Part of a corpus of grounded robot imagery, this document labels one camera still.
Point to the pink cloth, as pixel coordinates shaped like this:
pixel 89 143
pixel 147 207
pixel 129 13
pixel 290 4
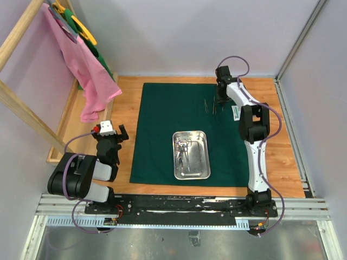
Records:
pixel 98 85

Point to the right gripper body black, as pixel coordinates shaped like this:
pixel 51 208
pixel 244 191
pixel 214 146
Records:
pixel 221 97

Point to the blue suture packet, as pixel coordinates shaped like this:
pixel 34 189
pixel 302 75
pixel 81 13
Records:
pixel 236 113

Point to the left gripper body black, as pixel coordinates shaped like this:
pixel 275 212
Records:
pixel 112 138

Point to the yellow hanger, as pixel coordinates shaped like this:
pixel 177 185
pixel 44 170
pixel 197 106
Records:
pixel 85 32

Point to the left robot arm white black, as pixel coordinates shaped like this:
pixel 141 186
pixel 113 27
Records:
pixel 75 173

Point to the steel surgical scissors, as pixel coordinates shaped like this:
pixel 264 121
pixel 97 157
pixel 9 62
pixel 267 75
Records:
pixel 182 150

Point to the wooden rack frame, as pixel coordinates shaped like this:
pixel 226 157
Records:
pixel 36 72

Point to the dark green surgical cloth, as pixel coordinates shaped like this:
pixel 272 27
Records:
pixel 167 108

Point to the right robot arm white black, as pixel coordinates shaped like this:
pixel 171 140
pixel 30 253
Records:
pixel 254 128

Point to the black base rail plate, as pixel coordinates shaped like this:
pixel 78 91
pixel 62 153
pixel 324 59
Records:
pixel 180 210

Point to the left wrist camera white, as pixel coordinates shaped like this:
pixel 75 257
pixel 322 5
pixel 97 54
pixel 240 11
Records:
pixel 106 128

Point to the steel instrument tray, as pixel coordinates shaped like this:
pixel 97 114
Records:
pixel 198 156

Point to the grey hanger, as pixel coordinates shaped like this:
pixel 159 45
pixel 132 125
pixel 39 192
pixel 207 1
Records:
pixel 67 29

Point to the green garment on hanger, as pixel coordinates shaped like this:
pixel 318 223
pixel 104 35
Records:
pixel 73 24

